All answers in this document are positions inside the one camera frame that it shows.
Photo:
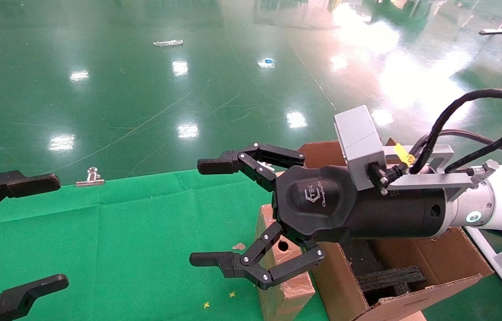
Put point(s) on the small brown cardboard box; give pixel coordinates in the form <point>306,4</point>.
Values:
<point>286,298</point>

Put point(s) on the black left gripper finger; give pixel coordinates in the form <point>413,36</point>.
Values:
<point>14,301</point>
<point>23,183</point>

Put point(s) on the white stand foot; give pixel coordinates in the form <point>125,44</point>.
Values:
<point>495,31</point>

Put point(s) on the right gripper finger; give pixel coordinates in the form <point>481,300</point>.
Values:
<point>250,267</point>
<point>233,162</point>

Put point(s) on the white pipe frame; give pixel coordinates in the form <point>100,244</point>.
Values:
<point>500,263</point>

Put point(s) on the gray metal camera bracket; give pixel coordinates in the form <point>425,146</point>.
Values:
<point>429,180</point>

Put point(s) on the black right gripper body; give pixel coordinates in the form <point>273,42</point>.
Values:
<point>322,200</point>

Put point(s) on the white floor litter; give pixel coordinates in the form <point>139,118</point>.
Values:
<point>168,43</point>

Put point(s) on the large open cardboard carton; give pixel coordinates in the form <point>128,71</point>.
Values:
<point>438,258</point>

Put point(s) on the black foam block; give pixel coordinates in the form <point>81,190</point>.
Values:
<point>389,278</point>

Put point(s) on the green table cloth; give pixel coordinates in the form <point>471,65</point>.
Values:
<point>144,249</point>

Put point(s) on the silver binder clip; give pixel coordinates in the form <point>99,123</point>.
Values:
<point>267,166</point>
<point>90,182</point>

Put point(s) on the gray wrist camera box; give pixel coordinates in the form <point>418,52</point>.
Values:
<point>360,142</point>

